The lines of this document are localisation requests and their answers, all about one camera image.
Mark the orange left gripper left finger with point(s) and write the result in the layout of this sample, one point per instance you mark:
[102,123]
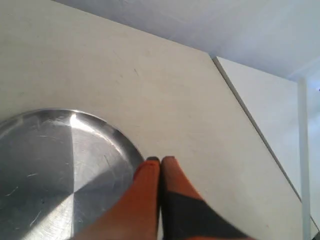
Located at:
[135,215]

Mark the white vertical pole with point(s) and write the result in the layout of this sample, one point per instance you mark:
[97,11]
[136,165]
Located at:
[304,151]

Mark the round stainless steel plate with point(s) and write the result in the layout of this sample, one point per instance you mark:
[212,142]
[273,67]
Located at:
[60,170]

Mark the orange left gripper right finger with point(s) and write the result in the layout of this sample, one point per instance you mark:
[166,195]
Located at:
[185,214]

